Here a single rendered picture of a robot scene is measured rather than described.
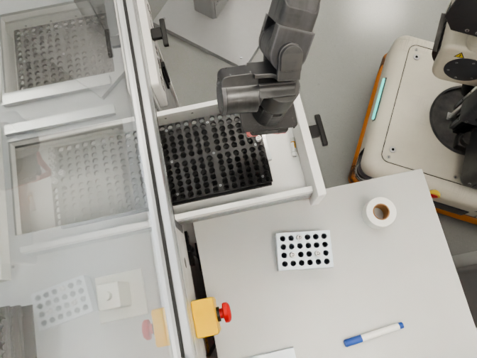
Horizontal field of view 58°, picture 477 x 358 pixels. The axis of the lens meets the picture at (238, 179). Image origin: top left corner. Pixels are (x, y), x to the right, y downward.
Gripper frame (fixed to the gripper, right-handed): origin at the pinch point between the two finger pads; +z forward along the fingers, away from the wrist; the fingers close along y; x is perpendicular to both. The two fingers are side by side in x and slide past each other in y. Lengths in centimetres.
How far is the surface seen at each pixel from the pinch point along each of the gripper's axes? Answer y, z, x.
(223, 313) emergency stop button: 11.1, 9.2, 34.3
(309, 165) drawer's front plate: -10.7, 3.9, 7.8
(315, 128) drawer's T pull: -14.1, 4.8, -0.6
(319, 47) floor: -61, 92, -69
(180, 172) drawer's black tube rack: 15.6, 10.8, 4.1
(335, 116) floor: -61, 91, -34
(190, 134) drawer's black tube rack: 12.4, 10.7, -4.1
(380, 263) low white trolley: -27.7, 16.3, 30.2
